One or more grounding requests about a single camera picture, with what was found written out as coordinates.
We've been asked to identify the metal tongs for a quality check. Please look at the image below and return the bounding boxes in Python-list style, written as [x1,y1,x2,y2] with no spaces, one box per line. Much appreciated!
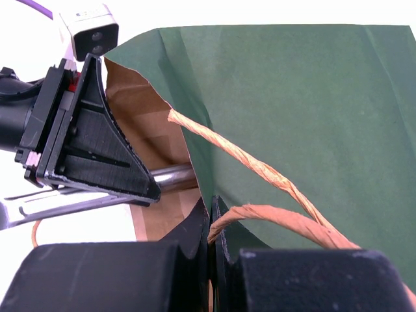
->
[1,163,198,230]

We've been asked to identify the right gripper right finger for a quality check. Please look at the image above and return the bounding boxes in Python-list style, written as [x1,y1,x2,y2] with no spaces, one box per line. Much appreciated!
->
[210,194,413,312]

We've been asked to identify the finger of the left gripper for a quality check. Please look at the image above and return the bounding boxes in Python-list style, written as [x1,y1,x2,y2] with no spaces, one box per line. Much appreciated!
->
[35,55,161,205]

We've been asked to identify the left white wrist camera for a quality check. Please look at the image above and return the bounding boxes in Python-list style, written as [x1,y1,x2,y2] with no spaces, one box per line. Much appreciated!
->
[54,1,120,62]

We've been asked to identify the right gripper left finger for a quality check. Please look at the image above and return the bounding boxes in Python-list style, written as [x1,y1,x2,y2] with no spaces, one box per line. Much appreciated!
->
[1,201,209,311]

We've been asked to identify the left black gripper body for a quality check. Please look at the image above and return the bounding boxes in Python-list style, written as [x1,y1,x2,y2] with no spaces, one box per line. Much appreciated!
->
[1,59,81,189]

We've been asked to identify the green brown paper bag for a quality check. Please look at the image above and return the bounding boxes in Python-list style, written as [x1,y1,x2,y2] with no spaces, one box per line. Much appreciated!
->
[101,25,415,311]

